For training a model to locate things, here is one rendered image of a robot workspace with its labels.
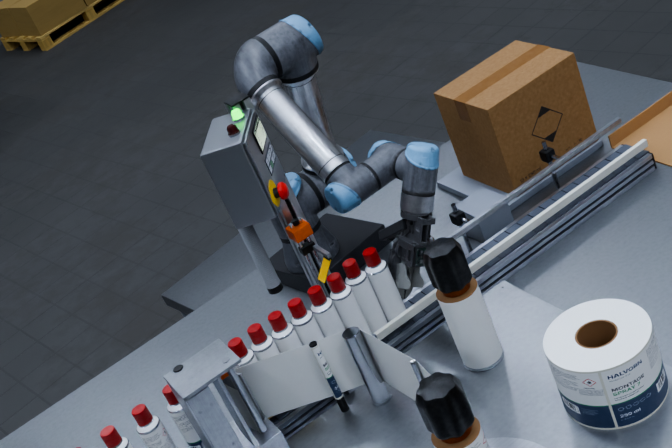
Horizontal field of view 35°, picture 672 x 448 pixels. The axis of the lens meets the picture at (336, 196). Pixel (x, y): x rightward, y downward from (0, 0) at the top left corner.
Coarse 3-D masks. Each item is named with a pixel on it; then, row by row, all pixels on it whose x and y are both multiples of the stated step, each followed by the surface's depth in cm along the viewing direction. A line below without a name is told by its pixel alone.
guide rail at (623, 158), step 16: (640, 144) 263; (624, 160) 262; (592, 176) 259; (576, 192) 256; (560, 208) 255; (528, 224) 252; (512, 240) 250; (480, 256) 248; (416, 304) 241; (400, 320) 240; (384, 336) 238
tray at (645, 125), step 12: (648, 108) 285; (660, 108) 288; (636, 120) 284; (648, 120) 286; (660, 120) 285; (624, 132) 283; (636, 132) 284; (648, 132) 282; (660, 132) 280; (612, 144) 282; (624, 144) 281; (648, 144) 277; (660, 144) 275; (660, 156) 270
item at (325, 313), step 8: (312, 288) 231; (320, 288) 230; (312, 296) 229; (320, 296) 230; (312, 304) 233; (320, 304) 230; (328, 304) 231; (312, 312) 232; (320, 312) 230; (328, 312) 231; (336, 312) 233; (320, 320) 232; (328, 320) 231; (336, 320) 233; (320, 328) 234; (328, 328) 232; (336, 328) 233; (344, 328) 235
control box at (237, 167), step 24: (216, 120) 226; (216, 144) 215; (240, 144) 212; (216, 168) 215; (240, 168) 215; (264, 168) 220; (240, 192) 218; (264, 192) 217; (240, 216) 221; (264, 216) 220
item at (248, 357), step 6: (228, 342) 225; (234, 342) 224; (240, 342) 224; (234, 348) 223; (240, 348) 224; (246, 348) 226; (240, 354) 224; (246, 354) 225; (252, 354) 226; (246, 360) 225; (252, 360) 225; (240, 366) 225
